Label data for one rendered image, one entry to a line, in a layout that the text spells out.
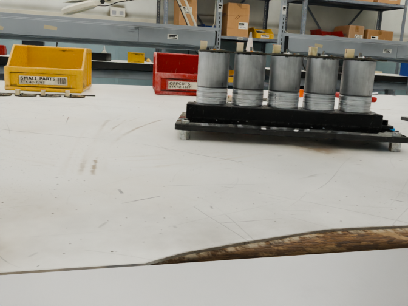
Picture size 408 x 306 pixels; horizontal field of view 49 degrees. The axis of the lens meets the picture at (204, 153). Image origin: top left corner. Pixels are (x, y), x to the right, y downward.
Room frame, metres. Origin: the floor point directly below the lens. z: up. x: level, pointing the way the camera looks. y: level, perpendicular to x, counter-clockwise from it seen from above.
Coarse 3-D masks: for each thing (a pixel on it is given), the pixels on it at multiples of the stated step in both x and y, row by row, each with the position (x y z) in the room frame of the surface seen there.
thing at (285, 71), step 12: (276, 60) 0.35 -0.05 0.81; (288, 60) 0.34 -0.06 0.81; (300, 60) 0.35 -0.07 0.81; (276, 72) 0.35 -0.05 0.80; (288, 72) 0.34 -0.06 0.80; (300, 72) 0.35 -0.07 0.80; (276, 84) 0.35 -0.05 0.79; (288, 84) 0.34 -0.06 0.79; (276, 96) 0.35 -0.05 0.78; (288, 96) 0.34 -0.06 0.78; (276, 108) 0.35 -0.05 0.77; (288, 108) 0.34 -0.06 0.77
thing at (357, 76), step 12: (348, 60) 0.35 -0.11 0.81; (360, 60) 0.34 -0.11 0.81; (348, 72) 0.35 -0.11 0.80; (360, 72) 0.34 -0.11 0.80; (372, 72) 0.34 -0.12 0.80; (348, 84) 0.35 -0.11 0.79; (360, 84) 0.34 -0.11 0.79; (372, 84) 0.35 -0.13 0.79; (348, 96) 0.35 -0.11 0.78; (360, 96) 0.34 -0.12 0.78; (348, 108) 0.34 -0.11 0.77; (360, 108) 0.34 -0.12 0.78
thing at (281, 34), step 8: (280, 8) 2.91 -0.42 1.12; (280, 16) 2.90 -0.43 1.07; (280, 24) 2.89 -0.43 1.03; (280, 32) 2.89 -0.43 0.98; (280, 40) 2.89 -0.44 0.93; (352, 40) 3.03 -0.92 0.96; (360, 40) 3.04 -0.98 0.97; (368, 40) 3.06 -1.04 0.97; (376, 40) 3.07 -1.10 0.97; (384, 40) 3.09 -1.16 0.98; (280, 48) 2.89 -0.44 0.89; (336, 56) 3.00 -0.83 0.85; (304, 72) 2.93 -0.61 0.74; (304, 80) 2.97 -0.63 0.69; (376, 80) 3.08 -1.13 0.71; (384, 80) 3.09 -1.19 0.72; (392, 80) 3.11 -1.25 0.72; (400, 80) 3.13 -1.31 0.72; (376, 88) 3.12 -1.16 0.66; (384, 88) 3.14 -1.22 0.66; (392, 88) 3.15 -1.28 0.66; (400, 88) 3.17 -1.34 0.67
